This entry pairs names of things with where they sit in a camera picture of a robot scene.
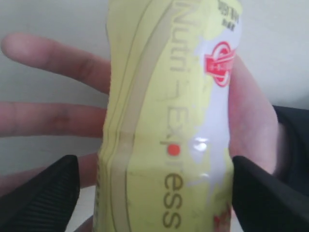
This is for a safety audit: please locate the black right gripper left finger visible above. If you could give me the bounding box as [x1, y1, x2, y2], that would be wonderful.
[0, 155, 80, 232]

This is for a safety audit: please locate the yellow bottle with red cap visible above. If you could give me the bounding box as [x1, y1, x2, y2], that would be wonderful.
[93, 0, 242, 232]

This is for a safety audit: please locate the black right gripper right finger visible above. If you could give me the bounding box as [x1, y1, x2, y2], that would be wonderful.
[232, 156, 309, 232]

